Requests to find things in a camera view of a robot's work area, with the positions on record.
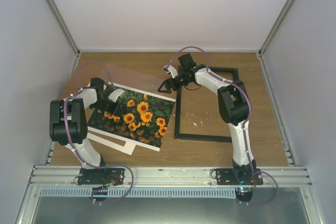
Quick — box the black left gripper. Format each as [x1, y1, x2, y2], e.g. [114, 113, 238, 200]
[91, 98, 128, 117]

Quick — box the sunflower photo print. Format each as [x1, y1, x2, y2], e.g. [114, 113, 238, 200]
[88, 83, 176, 152]

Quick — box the clear acrylic sheet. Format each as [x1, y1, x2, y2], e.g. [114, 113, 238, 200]
[105, 63, 163, 90]

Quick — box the aluminium mounting rail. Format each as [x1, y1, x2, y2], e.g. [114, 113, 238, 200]
[28, 165, 312, 187]

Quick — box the grey slotted cable duct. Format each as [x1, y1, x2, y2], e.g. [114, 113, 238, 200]
[40, 187, 236, 199]

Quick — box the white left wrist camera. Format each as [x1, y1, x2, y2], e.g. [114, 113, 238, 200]
[108, 88, 125, 103]

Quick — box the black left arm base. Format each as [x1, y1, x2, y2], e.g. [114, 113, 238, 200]
[73, 168, 125, 186]

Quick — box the black picture frame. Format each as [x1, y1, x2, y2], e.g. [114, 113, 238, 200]
[174, 67, 239, 143]

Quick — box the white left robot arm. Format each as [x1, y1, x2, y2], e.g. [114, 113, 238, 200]
[49, 78, 125, 184]

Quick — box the aluminium enclosure frame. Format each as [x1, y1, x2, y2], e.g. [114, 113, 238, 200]
[15, 0, 336, 224]

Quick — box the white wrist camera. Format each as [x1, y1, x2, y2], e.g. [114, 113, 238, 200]
[108, 88, 125, 103]
[163, 64, 178, 79]

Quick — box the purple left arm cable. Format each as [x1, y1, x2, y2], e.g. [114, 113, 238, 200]
[64, 61, 134, 205]

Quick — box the white photo mat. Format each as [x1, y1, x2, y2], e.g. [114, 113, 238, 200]
[88, 127, 136, 155]

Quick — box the brown backing board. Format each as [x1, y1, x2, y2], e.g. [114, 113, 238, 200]
[59, 64, 157, 99]

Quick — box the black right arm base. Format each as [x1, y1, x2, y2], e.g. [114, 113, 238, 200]
[210, 167, 264, 186]

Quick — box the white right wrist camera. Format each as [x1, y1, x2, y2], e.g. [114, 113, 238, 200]
[163, 64, 178, 79]

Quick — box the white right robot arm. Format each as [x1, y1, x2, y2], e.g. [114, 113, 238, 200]
[158, 54, 255, 185]

